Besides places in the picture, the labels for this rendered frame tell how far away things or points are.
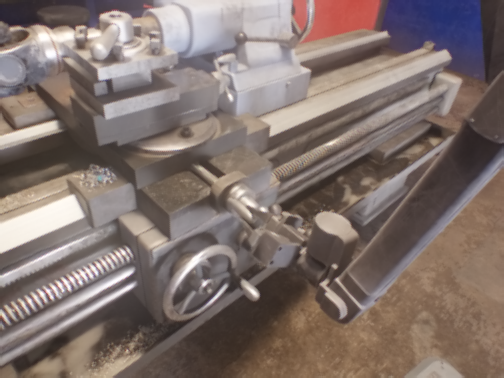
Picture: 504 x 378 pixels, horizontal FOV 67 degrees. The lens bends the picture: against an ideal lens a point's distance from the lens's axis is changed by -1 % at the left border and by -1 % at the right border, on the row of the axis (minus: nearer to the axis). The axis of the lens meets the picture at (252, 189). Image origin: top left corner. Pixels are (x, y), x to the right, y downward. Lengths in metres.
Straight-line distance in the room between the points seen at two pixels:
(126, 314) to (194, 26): 0.82
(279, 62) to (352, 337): 1.11
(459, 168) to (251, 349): 1.28
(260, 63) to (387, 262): 0.81
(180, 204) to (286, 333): 0.98
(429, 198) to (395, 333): 1.35
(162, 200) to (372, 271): 0.46
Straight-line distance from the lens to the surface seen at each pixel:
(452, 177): 0.47
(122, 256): 0.93
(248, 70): 1.18
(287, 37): 1.25
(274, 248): 0.59
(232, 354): 1.60
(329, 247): 0.61
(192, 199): 0.83
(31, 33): 0.96
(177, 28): 1.07
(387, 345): 1.76
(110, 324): 1.22
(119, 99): 0.80
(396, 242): 0.53
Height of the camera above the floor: 1.40
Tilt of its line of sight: 38 degrees down
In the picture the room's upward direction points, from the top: 6 degrees clockwise
